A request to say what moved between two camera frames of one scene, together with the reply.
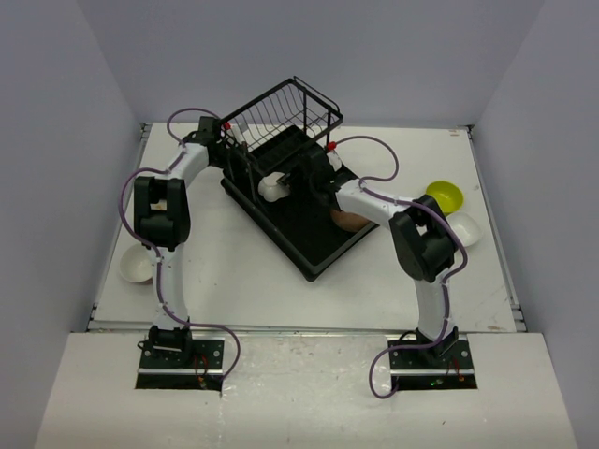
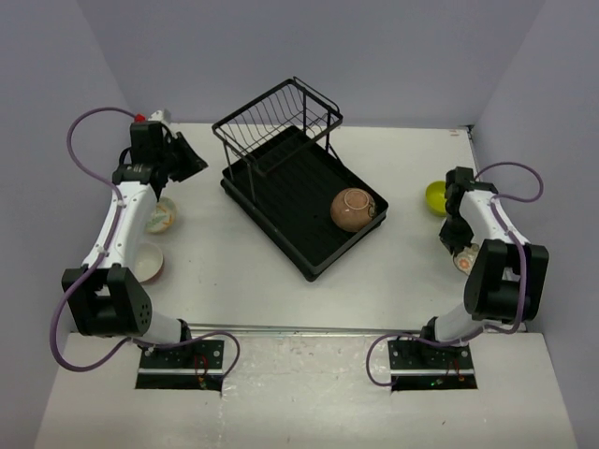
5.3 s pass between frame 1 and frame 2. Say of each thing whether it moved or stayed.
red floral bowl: stayed
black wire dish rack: stayed
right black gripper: moved
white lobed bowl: moved
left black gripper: moved
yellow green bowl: stayed
